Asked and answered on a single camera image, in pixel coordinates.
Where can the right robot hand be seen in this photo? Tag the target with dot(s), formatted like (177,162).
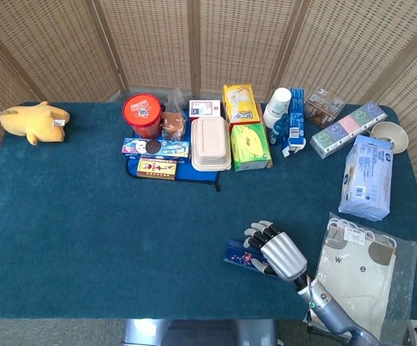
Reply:
(284,256)

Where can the blue glasses case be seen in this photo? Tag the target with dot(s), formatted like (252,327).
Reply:
(241,257)

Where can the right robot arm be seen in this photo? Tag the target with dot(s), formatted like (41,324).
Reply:
(327,310)

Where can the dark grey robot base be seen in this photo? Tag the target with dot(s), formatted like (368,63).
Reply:
(201,333)

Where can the small brown cylinder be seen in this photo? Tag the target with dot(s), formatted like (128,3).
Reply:
(271,164)

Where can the light blue wipes pack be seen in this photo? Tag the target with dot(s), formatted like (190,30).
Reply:
(367,176)

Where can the green tissue pack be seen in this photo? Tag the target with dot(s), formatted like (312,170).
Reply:
(250,144)

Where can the blue pouch black trim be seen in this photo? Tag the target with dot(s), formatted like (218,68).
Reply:
(194,174)

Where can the blue spray bottle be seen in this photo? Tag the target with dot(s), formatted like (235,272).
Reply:
(278,129)

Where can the beige lidded lunch box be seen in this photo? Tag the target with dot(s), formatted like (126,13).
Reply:
(210,140)

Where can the blue white carton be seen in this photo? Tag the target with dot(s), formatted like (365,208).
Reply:
(297,115)

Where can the long multicolour tissue pack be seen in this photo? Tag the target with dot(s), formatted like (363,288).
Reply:
(345,128)

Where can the clear box brown items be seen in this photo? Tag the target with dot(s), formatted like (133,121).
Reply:
(322,108)

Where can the white plastic bottle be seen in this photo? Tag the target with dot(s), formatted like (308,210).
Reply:
(278,102)

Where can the small yellow red box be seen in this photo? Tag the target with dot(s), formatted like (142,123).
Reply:
(157,168)

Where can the yellow snack box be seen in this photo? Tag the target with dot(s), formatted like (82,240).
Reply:
(239,104)

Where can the blue cookie box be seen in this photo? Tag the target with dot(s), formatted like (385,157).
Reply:
(165,148)

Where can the beige bowl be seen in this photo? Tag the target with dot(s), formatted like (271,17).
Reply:
(392,133)

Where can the small white red box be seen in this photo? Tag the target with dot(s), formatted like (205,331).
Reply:
(204,108)

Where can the bagged brown pastry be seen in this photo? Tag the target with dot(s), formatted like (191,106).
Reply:
(174,124)

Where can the red snack tub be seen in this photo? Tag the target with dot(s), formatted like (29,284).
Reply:
(141,110)

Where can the wicker folding screen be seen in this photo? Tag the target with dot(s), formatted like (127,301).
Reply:
(151,36)

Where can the yellow plush toy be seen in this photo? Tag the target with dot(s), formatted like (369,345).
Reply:
(35,122)

